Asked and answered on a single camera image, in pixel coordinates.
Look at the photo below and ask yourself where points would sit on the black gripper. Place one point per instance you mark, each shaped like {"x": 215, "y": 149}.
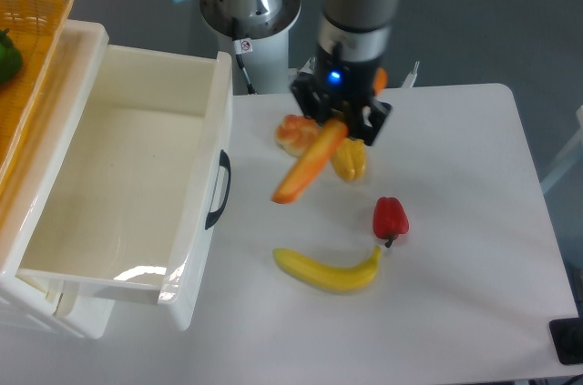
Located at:
{"x": 342, "y": 89}

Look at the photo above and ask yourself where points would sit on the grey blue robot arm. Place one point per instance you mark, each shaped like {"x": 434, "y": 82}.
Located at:
{"x": 351, "y": 30}

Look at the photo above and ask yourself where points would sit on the round knotted bread roll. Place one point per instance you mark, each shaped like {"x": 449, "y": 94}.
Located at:
{"x": 295, "y": 134}

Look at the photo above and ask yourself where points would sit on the open white upper drawer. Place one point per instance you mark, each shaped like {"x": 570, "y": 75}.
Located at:
{"x": 125, "y": 218}

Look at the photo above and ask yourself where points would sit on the white drawer cabinet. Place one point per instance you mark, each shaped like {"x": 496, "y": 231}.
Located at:
{"x": 39, "y": 302}

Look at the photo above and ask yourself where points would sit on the yellow bell pepper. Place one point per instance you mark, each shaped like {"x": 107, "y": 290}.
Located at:
{"x": 349, "y": 161}

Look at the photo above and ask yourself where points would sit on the red bell pepper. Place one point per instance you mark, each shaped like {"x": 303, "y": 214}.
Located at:
{"x": 389, "y": 220}

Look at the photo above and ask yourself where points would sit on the yellow banana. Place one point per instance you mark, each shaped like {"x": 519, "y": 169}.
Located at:
{"x": 326, "y": 277}

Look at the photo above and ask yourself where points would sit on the orange plastic basket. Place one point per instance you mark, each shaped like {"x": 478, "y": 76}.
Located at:
{"x": 35, "y": 28}

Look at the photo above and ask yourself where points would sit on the green bell pepper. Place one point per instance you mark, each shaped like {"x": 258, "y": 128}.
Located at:
{"x": 11, "y": 58}

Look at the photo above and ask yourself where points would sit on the black device at table edge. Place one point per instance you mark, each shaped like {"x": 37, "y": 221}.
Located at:
{"x": 567, "y": 339}

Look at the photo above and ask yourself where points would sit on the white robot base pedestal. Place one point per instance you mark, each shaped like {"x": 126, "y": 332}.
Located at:
{"x": 256, "y": 34}

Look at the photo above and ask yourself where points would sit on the dark blue drawer handle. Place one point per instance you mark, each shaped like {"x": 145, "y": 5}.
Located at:
{"x": 221, "y": 192}

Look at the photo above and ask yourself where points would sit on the white frame at right edge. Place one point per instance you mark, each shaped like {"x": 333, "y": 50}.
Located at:
{"x": 565, "y": 159}

